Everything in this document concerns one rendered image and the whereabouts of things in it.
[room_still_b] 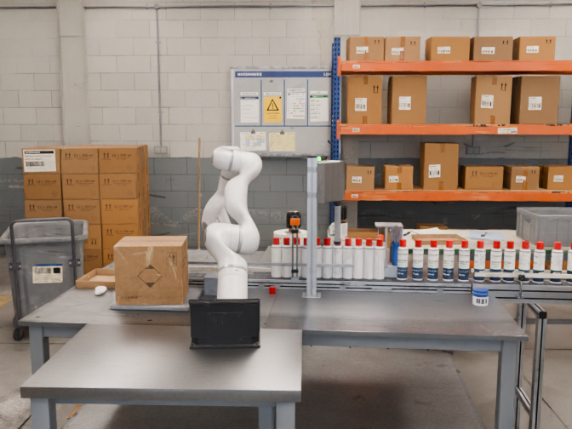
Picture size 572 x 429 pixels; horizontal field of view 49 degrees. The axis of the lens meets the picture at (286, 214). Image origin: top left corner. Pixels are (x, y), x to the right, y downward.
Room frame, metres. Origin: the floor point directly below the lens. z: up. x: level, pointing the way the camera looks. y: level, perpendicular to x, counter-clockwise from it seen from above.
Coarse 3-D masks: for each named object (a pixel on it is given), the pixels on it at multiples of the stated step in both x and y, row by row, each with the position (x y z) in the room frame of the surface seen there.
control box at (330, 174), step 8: (320, 168) 2.93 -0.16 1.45; (328, 168) 2.93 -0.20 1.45; (336, 168) 2.99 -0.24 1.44; (344, 168) 3.03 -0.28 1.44; (320, 176) 2.93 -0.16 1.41; (328, 176) 2.93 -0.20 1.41; (336, 176) 2.99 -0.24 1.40; (344, 176) 3.03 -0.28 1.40; (320, 184) 2.93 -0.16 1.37; (328, 184) 2.93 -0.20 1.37; (336, 184) 2.99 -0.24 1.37; (344, 184) 3.04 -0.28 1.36; (320, 192) 2.92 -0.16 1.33; (328, 192) 2.94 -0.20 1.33; (336, 192) 2.99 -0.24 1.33; (344, 192) 3.04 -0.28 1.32; (320, 200) 2.92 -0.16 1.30; (328, 200) 2.94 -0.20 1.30; (336, 200) 2.99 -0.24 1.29
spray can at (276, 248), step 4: (276, 240) 3.09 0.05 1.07; (276, 244) 3.09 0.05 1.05; (272, 248) 3.09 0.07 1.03; (276, 248) 3.08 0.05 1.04; (280, 248) 3.09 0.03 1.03; (272, 252) 3.09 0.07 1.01; (276, 252) 3.08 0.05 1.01; (280, 252) 3.09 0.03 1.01; (272, 256) 3.09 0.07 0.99; (276, 256) 3.08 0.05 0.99; (280, 256) 3.09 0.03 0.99; (272, 260) 3.09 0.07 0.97; (276, 260) 3.08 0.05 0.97; (280, 260) 3.09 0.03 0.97; (272, 268) 3.09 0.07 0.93; (276, 268) 3.08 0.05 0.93; (280, 268) 3.09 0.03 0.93; (272, 272) 3.09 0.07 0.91; (276, 272) 3.08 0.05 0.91; (280, 272) 3.09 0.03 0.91; (272, 276) 3.09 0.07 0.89; (276, 276) 3.08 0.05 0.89; (280, 276) 3.09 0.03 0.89
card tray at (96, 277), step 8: (96, 272) 3.33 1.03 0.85; (104, 272) 3.33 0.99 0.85; (112, 272) 3.32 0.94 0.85; (80, 280) 3.13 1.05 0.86; (88, 280) 3.22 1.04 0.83; (96, 280) 3.22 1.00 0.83; (104, 280) 3.22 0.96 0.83; (112, 280) 3.22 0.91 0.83; (80, 288) 3.08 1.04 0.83; (88, 288) 3.07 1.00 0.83; (112, 288) 3.06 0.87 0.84
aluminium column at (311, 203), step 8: (312, 160) 2.94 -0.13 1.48; (312, 176) 2.94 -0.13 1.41; (312, 184) 2.94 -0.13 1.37; (312, 200) 2.94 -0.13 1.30; (312, 208) 2.94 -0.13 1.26; (312, 216) 2.94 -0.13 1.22; (312, 224) 2.94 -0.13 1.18; (312, 232) 2.94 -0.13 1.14; (312, 240) 2.94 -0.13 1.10; (312, 248) 2.93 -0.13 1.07; (312, 256) 2.93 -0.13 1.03; (312, 264) 2.93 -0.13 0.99; (312, 272) 2.93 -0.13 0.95; (312, 280) 2.93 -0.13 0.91; (312, 288) 2.93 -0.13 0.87
